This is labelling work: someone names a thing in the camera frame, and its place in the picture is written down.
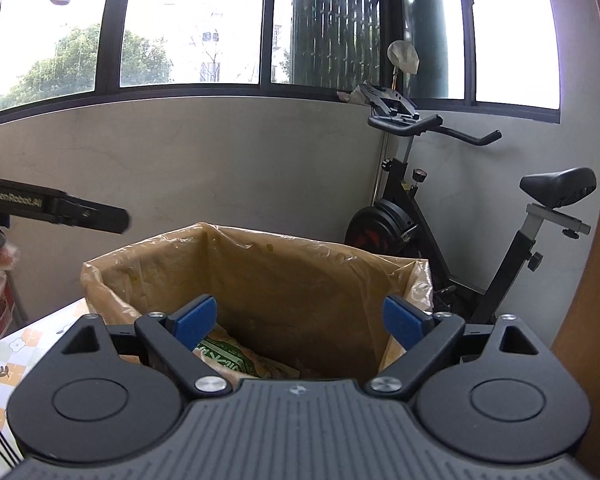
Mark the black exercise bike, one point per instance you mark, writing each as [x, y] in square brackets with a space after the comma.
[515, 260]

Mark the black window frame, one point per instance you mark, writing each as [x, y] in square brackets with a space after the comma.
[112, 35]

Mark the plastic-lined cardboard box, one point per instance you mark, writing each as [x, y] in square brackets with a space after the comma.
[280, 280]

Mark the brown wooden panel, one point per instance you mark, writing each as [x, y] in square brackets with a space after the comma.
[595, 310]

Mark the checkered floral tablecloth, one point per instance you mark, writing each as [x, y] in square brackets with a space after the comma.
[10, 360]

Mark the crumpled beige cloth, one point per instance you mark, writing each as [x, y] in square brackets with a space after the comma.
[350, 96]

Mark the green tree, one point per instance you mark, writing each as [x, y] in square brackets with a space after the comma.
[55, 70]

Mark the green column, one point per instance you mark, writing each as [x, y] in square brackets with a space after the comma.
[427, 25]

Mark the metal pole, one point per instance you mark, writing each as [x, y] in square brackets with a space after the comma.
[383, 160]

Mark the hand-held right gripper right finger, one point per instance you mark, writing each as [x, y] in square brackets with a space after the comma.
[405, 322]

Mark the green snack packet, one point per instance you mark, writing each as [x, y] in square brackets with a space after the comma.
[230, 355]

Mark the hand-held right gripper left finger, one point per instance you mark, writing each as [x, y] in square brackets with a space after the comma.
[195, 320]

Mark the green metal lattice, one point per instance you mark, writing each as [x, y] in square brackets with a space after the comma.
[330, 20]

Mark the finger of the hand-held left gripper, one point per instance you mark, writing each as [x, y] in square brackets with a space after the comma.
[100, 216]

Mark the beige plastic bag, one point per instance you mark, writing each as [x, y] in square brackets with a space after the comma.
[404, 57]

